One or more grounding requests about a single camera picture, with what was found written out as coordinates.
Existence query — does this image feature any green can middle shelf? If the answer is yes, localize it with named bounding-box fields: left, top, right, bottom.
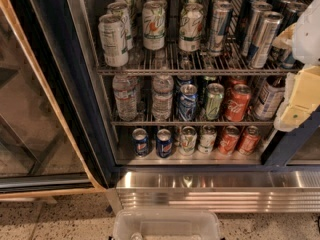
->
left=205, top=83, right=224, bottom=120

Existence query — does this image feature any left Coke can bottom shelf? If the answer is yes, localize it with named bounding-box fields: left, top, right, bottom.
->
left=218, top=126, right=240, bottom=155

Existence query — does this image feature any open glass fridge door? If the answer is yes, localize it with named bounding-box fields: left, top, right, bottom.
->
left=0, top=0, right=112, bottom=201

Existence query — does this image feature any top wire shelf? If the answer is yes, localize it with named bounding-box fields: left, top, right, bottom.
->
left=94, top=0, right=320, bottom=77

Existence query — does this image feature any blue Pepsi can middle shelf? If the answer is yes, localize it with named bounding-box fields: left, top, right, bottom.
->
left=178, top=84, right=198, bottom=121

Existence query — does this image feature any front silver Red Bull can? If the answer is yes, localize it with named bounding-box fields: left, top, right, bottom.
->
left=247, top=11, right=283, bottom=69

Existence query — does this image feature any water bottle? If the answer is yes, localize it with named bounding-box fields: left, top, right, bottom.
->
left=112, top=75, right=137, bottom=121
left=152, top=75, right=174, bottom=121

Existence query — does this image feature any left Pepsi can bottom shelf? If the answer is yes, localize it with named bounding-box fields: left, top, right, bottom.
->
left=132, top=128, right=149, bottom=157

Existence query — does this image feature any left water bottle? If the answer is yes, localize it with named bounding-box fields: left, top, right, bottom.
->
left=112, top=75, right=137, bottom=121

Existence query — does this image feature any white can bottom shelf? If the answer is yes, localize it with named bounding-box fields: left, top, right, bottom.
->
left=198, top=125, right=217, bottom=154

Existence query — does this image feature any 7up can bottom shelf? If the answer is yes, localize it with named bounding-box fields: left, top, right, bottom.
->
left=179, top=126, right=197, bottom=155

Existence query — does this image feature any coke can shelf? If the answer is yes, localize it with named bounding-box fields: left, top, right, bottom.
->
left=218, top=126, right=240, bottom=155
left=237, top=126, right=261, bottom=155

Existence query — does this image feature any right Coke can bottom shelf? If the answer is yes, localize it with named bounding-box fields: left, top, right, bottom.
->
left=237, top=126, right=261, bottom=155

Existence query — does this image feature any wire shelf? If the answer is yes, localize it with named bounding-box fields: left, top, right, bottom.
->
left=109, top=80, right=284, bottom=128
left=94, top=0, right=320, bottom=77

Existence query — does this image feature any red Coca-Cola can middle shelf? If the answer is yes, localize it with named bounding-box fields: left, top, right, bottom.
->
left=224, top=84, right=251, bottom=122

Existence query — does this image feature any clear plastic bin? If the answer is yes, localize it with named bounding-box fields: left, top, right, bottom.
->
left=112, top=208, right=220, bottom=240

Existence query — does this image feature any white labelled bottle middle shelf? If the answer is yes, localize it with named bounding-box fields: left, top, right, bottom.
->
left=253, top=76, right=285, bottom=121

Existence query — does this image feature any right water bottle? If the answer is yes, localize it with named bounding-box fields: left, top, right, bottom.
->
left=152, top=75, right=174, bottom=121

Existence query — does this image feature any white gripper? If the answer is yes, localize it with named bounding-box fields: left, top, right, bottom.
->
left=272, top=0, right=320, bottom=132

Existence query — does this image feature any blue Red Bull can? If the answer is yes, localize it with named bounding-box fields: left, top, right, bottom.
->
left=278, top=48, right=295, bottom=69

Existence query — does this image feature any middle wire shelf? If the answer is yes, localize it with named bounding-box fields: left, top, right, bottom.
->
left=109, top=80, right=284, bottom=128

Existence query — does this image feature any silver slim energy can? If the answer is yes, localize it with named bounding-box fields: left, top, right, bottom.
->
left=208, top=1, right=233, bottom=56

